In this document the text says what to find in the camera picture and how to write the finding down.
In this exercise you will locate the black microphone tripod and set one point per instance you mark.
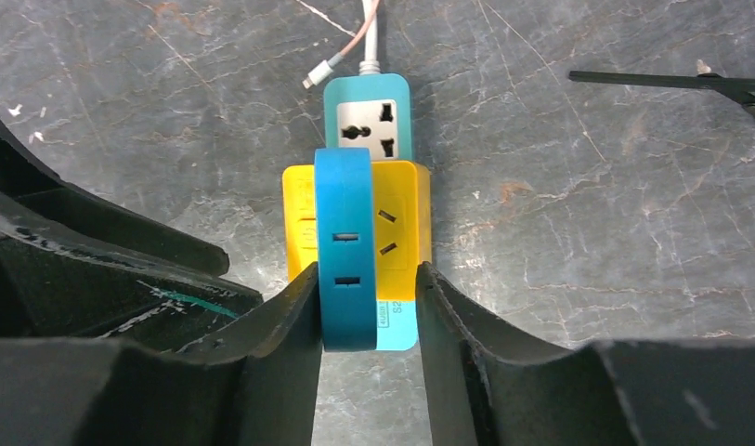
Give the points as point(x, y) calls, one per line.
point(739, 90)

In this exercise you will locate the blue plug adapter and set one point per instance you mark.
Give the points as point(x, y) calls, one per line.
point(346, 259)

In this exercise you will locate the teal power strip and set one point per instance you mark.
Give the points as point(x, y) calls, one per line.
point(374, 111)

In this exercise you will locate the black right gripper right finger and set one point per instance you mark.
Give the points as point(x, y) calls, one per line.
point(490, 383)

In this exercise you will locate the yellow cube socket adapter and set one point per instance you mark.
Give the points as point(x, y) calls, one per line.
point(402, 221)

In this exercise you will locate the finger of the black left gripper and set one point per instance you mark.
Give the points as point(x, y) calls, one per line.
point(72, 264)

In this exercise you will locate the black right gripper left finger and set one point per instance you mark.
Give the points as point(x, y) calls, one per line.
point(252, 382)

